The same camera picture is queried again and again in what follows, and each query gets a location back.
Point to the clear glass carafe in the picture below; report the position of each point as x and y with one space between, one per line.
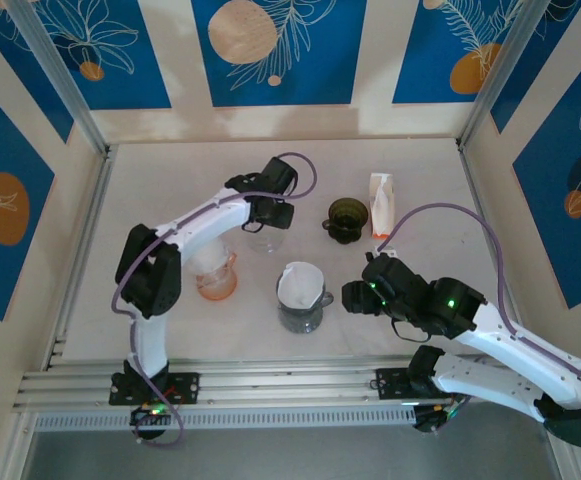
267 243

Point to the grey transparent coffee dripper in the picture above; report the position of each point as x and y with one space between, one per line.
317 306

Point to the dark olive coffee dripper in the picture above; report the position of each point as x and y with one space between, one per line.
345 220

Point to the clear transparent coffee dripper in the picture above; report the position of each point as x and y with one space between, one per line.
222 267

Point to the pink transparent carafe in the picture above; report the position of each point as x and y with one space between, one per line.
217 287

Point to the white orange filter pack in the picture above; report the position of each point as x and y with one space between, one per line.
382 205

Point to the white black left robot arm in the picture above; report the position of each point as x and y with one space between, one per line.
205 225

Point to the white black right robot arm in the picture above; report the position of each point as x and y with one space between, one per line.
510 345

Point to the small controller board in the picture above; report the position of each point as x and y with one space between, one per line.
150 414
432 417

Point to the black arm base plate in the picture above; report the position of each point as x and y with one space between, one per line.
390 385
185 387

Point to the aluminium mounting rail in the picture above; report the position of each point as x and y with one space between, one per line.
290 375

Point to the aluminium side rail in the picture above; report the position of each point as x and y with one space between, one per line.
90 225
470 170

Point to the aluminium frame post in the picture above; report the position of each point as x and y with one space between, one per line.
65 85
500 75

